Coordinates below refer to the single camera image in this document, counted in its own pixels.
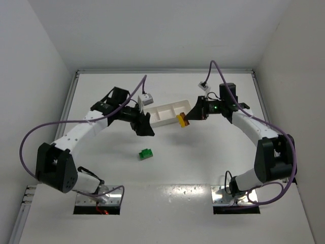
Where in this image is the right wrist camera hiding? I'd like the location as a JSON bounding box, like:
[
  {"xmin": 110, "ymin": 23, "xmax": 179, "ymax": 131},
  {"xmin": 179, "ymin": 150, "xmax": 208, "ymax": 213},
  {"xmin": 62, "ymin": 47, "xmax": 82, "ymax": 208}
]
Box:
[{"xmin": 198, "ymin": 82, "xmax": 211, "ymax": 93}]

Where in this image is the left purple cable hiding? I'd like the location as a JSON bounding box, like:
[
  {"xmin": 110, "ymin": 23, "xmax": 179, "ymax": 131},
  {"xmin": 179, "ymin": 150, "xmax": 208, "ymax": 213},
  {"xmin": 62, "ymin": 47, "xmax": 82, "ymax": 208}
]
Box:
[{"xmin": 21, "ymin": 74, "xmax": 148, "ymax": 203}]

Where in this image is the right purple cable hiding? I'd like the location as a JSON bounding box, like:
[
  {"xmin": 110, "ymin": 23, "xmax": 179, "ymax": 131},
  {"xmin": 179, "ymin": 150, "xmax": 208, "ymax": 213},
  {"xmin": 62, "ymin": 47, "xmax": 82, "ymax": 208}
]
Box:
[{"xmin": 206, "ymin": 59, "xmax": 298, "ymax": 205}]

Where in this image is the yellow curved lego brick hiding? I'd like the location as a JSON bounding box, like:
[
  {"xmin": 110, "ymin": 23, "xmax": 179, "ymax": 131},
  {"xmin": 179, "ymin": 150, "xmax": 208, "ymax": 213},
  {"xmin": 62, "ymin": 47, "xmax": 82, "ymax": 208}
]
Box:
[{"xmin": 176, "ymin": 114, "xmax": 186, "ymax": 128}]

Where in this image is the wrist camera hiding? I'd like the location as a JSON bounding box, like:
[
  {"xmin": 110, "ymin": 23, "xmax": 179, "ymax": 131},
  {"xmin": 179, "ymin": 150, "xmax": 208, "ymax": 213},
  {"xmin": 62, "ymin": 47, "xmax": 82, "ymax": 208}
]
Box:
[
  {"xmin": 138, "ymin": 93, "xmax": 154, "ymax": 112},
  {"xmin": 198, "ymin": 82, "xmax": 211, "ymax": 93}
]

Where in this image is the white three-compartment tray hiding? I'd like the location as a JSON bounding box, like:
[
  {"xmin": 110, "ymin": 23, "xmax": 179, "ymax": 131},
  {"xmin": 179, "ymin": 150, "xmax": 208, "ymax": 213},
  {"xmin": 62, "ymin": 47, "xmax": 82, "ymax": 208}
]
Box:
[{"xmin": 144, "ymin": 100, "xmax": 191, "ymax": 128}]

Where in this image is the brown lego plate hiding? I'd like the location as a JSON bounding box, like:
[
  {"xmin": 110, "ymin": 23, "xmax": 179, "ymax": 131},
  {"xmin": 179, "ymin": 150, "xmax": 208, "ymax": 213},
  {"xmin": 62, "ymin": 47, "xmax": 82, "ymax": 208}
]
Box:
[{"xmin": 180, "ymin": 112, "xmax": 189, "ymax": 127}]

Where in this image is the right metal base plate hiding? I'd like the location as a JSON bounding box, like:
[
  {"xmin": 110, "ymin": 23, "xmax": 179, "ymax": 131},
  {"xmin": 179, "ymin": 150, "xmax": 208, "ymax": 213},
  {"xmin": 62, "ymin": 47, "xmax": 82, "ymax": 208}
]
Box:
[{"xmin": 211, "ymin": 185, "xmax": 258, "ymax": 207}]

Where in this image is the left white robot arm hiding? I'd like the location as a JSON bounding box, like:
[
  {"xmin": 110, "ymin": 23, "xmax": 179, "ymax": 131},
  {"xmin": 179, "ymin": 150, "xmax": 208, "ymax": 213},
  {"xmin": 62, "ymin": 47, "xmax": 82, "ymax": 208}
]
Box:
[{"xmin": 35, "ymin": 87, "xmax": 154, "ymax": 196}]

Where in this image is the metal base plate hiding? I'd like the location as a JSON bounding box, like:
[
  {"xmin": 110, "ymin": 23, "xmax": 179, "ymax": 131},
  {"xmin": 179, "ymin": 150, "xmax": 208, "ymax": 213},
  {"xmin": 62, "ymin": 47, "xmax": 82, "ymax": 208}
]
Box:
[
  {"xmin": 211, "ymin": 185, "xmax": 258, "ymax": 207},
  {"xmin": 75, "ymin": 185, "xmax": 124, "ymax": 207}
]

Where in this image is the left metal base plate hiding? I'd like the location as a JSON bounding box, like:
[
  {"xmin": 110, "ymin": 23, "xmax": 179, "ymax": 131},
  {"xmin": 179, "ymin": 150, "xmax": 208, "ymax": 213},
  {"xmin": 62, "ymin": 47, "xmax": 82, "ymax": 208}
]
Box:
[{"xmin": 75, "ymin": 185, "xmax": 124, "ymax": 207}]

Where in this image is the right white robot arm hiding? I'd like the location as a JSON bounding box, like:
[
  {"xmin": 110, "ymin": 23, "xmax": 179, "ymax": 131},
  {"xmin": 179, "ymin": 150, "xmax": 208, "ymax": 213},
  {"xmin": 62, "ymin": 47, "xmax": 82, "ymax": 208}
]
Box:
[{"xmin": 183, "ymin": 83, "xmax": 297, "ymax": 196}]

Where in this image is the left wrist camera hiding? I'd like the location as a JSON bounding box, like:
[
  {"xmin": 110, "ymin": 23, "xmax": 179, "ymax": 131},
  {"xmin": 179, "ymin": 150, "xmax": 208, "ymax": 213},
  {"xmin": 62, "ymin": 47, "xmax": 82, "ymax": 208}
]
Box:
[{"xmin": 138, "ymin": 93, "xmax": 154, "ymax": 112}]

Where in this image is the purple cable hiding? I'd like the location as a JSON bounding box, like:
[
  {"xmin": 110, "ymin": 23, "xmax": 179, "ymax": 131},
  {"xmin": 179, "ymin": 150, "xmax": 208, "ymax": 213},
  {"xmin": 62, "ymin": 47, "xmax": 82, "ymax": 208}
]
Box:
[
  {"xmin": 206, "ymin": 59, "xmax": 298, "ymax": 205},
  {"xmin": 21, "ymin": 74, "xmax": 148, "ymax": 203}
]

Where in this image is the green lego brick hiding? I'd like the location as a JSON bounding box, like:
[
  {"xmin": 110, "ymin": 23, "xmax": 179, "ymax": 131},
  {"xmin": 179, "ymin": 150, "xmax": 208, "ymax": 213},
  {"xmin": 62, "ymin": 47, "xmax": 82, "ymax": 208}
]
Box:
[
  {"xmin": 141, "ymin": 148, "xmax": 153, "ymax": 159},
  {"xmin": 139, "ymin": 151, "xmax": 150, "ymax": 161}
]

